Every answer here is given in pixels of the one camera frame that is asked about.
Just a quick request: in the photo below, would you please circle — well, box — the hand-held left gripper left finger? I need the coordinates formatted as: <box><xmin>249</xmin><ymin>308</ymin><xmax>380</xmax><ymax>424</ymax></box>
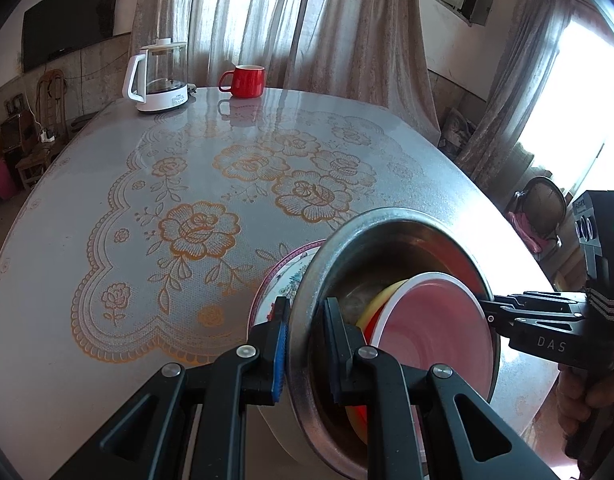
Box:
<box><xmin>57</xmin><ymin>296</ymin><xmax>291</xmax><ymax>480</ymax></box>

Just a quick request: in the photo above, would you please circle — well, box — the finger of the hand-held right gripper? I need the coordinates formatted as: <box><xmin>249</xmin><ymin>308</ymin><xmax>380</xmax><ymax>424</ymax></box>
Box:
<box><xmin>487</xmin><ymin>292</ymin><xmax>586</xmax><ymax>309</ymax></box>
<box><xmin>480</xmin><ymin>301</ymin><xmax>586</xmax><ymax>337</ymax></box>

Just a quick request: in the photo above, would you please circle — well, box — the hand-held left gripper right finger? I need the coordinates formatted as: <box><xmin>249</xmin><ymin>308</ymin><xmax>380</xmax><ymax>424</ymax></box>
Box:
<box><xmin>323</xmin><ymin>297</ymin><xmax>563</xmax><ymax>480</ymax></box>

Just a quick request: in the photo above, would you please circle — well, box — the stainless steel bowl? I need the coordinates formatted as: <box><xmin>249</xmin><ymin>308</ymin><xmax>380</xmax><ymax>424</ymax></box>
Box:
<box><xmin>290</xmin><ymin>208</ymin><xmax>499</xmax><ymax>480</ymax></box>

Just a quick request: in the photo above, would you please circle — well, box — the yellow bowl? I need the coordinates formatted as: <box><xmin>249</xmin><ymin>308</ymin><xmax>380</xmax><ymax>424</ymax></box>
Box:
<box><xmin>354</xmin><ymin>280</ymin><xmax>413</xmax><ymax>333</ymax></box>

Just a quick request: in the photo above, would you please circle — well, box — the white plate red character print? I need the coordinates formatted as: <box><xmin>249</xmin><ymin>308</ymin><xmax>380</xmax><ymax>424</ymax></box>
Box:
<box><xmin>259</xmin><ymin>247</ymin><xmax>318</xmax><ymax>323</ymax></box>

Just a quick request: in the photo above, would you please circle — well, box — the large purple floral rim plate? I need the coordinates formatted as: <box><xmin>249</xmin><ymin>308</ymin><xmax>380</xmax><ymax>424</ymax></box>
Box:
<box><xmin>248</xmin><ymin>240</ymin><xmax>348</xmax><ymax>476</ymax></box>

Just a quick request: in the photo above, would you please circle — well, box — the red plastic bowl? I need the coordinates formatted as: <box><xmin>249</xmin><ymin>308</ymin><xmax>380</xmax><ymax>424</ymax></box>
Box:
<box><xmin>344</xmin><ymin>272</ymin><xmax>495</xmax><ymax>456</ymax></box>

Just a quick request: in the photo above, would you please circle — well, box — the person's right hand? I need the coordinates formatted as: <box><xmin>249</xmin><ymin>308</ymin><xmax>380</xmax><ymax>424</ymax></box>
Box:
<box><xmin>557</xmin><ymin>364</ymin><xmax>614</xmax><ymax>461</ymax></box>

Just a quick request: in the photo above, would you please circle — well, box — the pink cloth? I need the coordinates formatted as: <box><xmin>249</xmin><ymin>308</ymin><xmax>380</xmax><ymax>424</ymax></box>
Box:
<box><xmin>508</xmin><ymin>210</ymin><xmax>550</xmax><ymax>255</ymax></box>

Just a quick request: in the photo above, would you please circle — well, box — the dark round back chair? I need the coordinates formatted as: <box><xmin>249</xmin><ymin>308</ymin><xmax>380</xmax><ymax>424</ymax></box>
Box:
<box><xmin>507</xmin><ymin>176</ymin><xmax>570</xmax><ymax>261</ymax></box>

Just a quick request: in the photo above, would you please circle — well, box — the narrow beige lace curtain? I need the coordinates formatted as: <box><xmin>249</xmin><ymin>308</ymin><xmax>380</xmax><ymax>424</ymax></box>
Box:
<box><xmin>457</xmin><ymin>0</ymin><xmax>585</xmax><ymax>186</ymax></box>

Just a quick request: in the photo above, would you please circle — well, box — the red mug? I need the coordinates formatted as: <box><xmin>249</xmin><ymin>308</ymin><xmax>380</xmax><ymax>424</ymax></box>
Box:
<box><xmin>218</xmin><ymin>65</ymin><xmax>266</xmax><ymax>99</ymax></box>

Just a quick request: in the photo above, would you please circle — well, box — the white glass electric kettle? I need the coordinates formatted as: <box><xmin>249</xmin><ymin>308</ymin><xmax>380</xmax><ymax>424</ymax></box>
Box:
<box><xmin>125</xmin><ymin>38</ymin><xmax>190</xmax><ymax>113</ymax></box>

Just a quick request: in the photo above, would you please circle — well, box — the small wooden stool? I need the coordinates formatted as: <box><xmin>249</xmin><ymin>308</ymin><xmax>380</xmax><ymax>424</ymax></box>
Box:
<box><xmin>14</xmin><ymin>147</ymin><xmax>55</xmax><ymax>188</ymax></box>

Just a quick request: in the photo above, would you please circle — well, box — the wide beige lace curtain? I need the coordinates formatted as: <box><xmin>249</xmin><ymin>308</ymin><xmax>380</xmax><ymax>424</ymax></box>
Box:
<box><xmin>129</xmin><ymin>0</ymin><xmax>440</xmax><ymax>138</ymax></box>

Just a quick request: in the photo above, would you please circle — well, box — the black wall television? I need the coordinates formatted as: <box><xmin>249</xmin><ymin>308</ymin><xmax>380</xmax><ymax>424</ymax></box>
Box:
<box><xmin>22</xmin><ymin>0</ymin><xmax>122</xmax><ymax>73</ymax></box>

